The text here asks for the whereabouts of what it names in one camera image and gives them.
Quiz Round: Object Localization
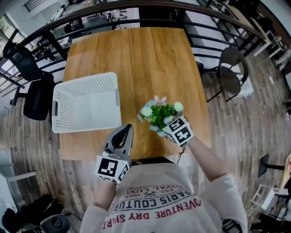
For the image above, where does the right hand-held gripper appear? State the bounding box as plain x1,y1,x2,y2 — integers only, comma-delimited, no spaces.
162,115,195,147

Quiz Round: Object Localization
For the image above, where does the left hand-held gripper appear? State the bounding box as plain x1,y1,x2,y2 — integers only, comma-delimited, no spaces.
95,124,134,185

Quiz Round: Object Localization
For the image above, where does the bunch of pastel flowers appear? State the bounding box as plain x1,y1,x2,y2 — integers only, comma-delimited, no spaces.
137,95,184,137

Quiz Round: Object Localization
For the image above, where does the white perforated plastic basket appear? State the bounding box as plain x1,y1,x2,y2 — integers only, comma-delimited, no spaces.
51,72,122,134

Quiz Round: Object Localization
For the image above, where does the person's left forearm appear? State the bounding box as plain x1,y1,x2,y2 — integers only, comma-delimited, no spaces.
93,179,117,208

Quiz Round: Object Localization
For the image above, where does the person's right forearm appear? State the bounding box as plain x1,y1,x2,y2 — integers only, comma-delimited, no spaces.
186,136,231,182

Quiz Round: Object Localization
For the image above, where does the white printed shirt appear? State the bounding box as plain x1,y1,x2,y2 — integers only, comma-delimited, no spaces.
79,156,248,233

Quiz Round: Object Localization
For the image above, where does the round black metal chair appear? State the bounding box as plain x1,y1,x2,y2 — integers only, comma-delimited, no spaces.
201,46,250,103

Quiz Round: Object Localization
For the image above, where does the black metal railing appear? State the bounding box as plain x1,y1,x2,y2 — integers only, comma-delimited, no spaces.
0,3,271,89

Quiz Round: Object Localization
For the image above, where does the black office chair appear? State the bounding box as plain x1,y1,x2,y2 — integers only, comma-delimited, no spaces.
2,42,55,121

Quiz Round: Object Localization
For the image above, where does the black bag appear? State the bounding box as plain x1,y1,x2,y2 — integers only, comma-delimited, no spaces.
0,193,65,233

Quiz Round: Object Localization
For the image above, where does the white side table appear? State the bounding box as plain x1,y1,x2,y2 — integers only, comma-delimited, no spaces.
0,149,37,207

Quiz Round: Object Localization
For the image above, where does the light wooden desk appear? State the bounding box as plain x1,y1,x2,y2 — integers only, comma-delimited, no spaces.
227,4,286,57

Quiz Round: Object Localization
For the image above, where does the thin black cable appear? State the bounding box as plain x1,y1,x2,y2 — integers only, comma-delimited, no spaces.
176,143,190,165

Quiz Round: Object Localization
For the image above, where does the white wire rack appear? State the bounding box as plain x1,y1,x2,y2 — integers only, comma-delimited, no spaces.
249,183,291,219

